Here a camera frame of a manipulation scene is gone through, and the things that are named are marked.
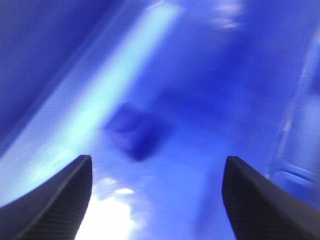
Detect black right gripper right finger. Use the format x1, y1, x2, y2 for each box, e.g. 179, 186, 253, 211
221, 156, 320, 240

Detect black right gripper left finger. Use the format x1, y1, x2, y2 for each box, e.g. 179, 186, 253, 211
0, 155, 93, 240

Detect blue plastic block part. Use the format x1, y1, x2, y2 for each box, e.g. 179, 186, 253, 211
104, 102, 171, 162

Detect blue plastic bin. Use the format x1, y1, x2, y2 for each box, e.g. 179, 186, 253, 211
0, 0, 320, 240

